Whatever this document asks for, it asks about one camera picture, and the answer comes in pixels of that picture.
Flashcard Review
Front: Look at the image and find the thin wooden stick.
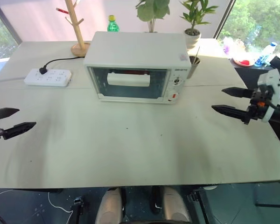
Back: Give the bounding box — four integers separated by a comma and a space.
194, 46, 201, 64

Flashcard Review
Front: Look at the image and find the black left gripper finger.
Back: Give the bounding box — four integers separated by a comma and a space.
1, 121, 37, 141
0, 107, 20, 120

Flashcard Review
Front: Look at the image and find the pink plate with red item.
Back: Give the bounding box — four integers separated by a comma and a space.
232, 56, 255, 68

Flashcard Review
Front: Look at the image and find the round-leaf green plant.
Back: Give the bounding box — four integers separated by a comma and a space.
135, 0, 171, 33

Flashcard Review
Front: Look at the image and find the green plant in white pot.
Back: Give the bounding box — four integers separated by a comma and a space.
179, 0, 219, 50

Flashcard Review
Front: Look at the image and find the white power strip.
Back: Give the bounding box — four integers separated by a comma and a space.
24, 68, 72, 87

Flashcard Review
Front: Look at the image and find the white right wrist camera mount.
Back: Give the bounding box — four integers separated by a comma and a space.
257, 69, 280, 122

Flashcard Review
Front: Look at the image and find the black plug with cable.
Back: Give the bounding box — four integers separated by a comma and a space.
38, 56, 85, 76

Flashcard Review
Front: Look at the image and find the glass oven door with handle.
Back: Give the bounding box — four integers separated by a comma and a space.
87, 66, 171, 103

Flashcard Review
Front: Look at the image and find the clear water bottle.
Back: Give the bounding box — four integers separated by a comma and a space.
262, 42, 278, 62

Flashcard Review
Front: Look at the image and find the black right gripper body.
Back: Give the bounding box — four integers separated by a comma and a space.
247, 87, 272, 122

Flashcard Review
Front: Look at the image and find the green plastic bottle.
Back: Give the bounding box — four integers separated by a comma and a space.
107, 15, 120, 33

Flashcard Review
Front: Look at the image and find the purple item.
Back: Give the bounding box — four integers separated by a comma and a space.
222, 36, 234, 56

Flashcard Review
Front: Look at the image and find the white floor cable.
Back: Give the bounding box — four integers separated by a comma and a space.
47, 190, 73, 224

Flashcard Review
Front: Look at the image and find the white toaster oven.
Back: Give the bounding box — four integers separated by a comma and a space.
83, 31, 192, 105

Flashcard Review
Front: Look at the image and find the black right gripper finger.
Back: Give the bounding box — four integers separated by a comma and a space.
221, 87, 254, 99
211, 105, 251, 126

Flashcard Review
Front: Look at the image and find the black table leg bracket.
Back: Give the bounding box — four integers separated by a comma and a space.
186, 189, 214, 224
69, 196, 85, 224

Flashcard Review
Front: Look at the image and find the blue plastic item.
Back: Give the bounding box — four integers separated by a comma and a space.
255, 54, 272, 68

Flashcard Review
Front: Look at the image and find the black box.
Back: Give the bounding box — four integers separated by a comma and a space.
269, 55, 280, 70

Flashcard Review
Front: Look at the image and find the wooden mug tree stand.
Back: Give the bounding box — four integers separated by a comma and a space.
56, 0, 91, 57

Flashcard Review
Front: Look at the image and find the beige rounded leg cover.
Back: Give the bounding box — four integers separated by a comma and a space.
161, 186, 192, 224
94, 187, 123, 224

